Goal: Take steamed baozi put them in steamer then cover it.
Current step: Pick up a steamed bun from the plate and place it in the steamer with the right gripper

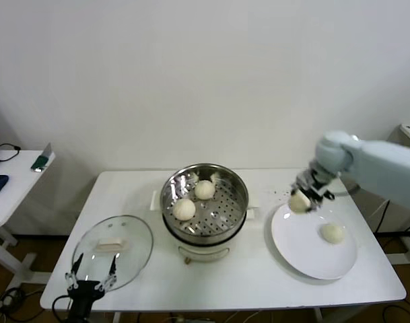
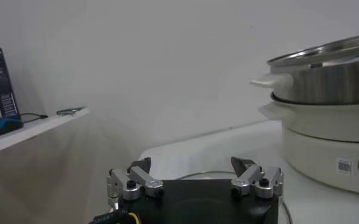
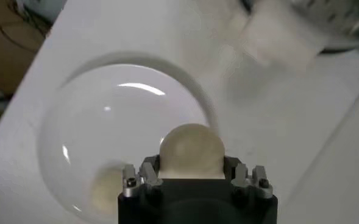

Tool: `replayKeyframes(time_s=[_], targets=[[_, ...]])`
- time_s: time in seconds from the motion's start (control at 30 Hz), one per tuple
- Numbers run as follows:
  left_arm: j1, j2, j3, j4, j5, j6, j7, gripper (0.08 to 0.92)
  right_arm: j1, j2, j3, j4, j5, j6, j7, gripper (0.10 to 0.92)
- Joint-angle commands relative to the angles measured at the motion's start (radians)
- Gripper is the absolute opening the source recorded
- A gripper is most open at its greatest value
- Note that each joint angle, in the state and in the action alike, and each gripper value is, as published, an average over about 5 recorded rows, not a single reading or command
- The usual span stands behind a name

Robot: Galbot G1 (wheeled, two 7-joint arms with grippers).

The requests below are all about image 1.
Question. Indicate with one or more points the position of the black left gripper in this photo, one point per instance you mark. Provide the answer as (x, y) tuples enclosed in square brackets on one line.
[(85, 296)]

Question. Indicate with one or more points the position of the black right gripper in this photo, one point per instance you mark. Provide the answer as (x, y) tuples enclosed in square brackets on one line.
[(317, 186)]

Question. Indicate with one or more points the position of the white steamed baozi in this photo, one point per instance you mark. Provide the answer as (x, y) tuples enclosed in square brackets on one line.
[(204, 190), (332, 233), (183, 209), (299, 203)]

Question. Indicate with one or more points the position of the round glass pot lid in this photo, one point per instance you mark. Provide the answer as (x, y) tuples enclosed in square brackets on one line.
[(137, 242)]

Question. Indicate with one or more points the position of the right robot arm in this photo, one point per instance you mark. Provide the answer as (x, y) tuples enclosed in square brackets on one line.
[(376, 165)]

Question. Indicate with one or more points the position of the perforated steel steamer basket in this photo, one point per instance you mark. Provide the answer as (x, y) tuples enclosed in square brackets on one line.
[(225, 215)]

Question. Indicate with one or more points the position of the white round plate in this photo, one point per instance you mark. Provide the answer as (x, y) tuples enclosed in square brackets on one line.
[(309, 249)]

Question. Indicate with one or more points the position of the white electric cooker pot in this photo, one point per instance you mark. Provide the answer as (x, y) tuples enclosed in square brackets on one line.
[(204, 250)]

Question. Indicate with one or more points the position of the white side table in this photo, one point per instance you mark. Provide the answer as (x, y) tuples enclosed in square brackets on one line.
[(19, 175)]

